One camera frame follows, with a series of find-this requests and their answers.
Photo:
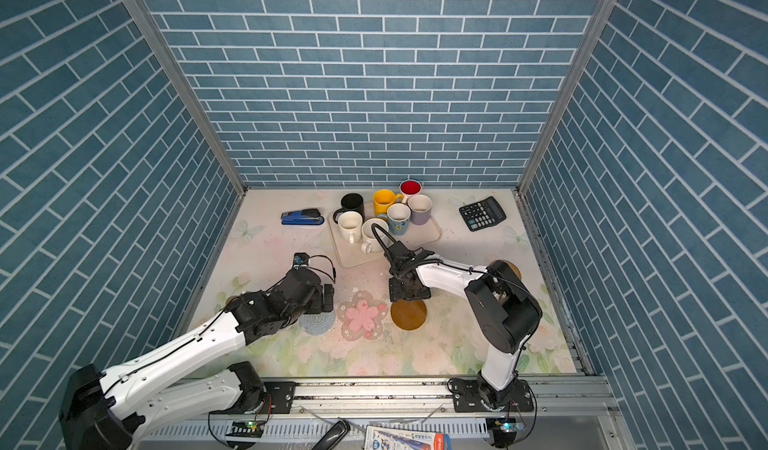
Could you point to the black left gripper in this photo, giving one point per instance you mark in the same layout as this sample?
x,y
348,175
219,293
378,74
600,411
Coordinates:
x,y
320,304

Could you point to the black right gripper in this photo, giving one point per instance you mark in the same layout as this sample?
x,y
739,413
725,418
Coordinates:
x,y
394,291

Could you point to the brown round coaster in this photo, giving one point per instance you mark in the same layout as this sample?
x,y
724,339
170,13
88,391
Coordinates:
x,y
408,315

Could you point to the pink flower coaster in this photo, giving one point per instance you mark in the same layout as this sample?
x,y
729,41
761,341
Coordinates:
x,y
362,317

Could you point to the grey blue woven coaster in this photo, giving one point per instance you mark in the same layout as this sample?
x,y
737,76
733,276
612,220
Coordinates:
x,y
317,324

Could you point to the cork woven coaster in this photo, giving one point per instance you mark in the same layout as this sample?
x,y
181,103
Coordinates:
x,y
515,269

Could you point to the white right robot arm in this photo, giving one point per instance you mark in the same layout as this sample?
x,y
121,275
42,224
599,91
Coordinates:
x,y
505,311

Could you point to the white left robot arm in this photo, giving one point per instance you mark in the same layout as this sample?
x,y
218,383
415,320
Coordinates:
x,y
156,372

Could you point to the white mug right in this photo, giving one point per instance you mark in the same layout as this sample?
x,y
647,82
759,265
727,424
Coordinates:
x,y
369,244

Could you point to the white mug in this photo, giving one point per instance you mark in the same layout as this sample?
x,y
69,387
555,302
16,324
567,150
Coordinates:
x,y
350,225
369,244

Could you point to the light blue patterned mug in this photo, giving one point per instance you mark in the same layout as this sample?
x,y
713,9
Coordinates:
x,y
398,218

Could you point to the lavender mug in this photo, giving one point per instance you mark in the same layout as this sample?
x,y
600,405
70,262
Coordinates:
x,y
421,207

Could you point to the white mug left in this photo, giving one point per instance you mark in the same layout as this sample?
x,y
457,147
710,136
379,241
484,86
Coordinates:
x,y
350,225

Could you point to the yellow mug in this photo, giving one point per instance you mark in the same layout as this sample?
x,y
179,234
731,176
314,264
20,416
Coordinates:
x,y
383,200

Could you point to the red interior mug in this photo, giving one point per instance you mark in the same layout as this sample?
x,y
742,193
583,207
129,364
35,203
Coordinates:
x,y
409,188

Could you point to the black mug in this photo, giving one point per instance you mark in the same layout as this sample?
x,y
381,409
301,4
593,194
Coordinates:
x,y
352,202

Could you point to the black calculator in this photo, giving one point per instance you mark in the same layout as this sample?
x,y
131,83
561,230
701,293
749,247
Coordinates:
x,y
483,214

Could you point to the blue black stapler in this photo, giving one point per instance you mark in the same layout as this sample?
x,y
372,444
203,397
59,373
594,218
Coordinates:
x,y
305,217

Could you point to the printed paper package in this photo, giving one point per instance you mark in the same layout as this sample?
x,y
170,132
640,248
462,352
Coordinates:
x,y
381,438

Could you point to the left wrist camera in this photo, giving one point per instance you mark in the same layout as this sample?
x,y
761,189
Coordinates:
x,y
301,259

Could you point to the black remote handle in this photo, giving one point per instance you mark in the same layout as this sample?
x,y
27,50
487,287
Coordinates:
x,y
337,432

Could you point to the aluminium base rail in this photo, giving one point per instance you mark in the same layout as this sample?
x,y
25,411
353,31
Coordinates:
x,y
545,411

